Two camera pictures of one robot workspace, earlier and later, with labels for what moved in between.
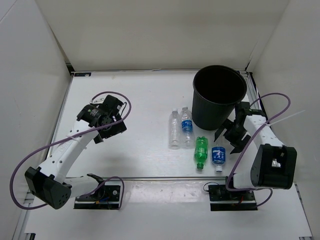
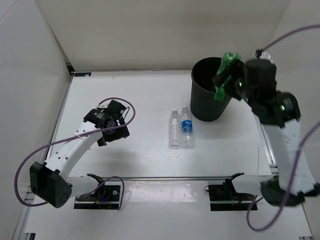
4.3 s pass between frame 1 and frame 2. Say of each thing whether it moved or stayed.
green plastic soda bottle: moved
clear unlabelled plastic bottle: stayed
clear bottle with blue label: stayed
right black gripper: moved
